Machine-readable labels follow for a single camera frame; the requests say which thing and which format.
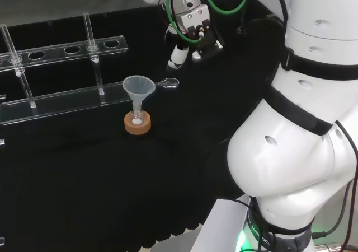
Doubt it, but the cork ring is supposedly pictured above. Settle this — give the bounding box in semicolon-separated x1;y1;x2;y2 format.
124;110;152;136

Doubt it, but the clear acrylic funnel stand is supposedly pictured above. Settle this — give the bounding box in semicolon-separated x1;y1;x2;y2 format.
0;12;135;127

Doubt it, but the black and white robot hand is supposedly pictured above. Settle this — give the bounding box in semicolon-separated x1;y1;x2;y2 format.
164;4;225;69

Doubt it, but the small glass round-bottom flask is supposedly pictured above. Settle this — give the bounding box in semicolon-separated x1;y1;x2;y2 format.
131;103;145;127

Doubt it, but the black bench cloth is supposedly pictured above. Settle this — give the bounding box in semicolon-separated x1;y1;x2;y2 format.
0;0;289;250

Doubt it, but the black cable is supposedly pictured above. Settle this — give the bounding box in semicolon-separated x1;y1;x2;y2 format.
312;120;358;252

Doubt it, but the clear plastic funnel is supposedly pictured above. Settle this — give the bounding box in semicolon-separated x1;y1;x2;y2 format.
122;75;156;118

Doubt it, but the clear glass weighing funnel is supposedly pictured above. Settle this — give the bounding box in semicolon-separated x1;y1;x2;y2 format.
158;77;180;90

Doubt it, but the green cable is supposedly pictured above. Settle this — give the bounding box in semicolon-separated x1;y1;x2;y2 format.
166;0;247;44

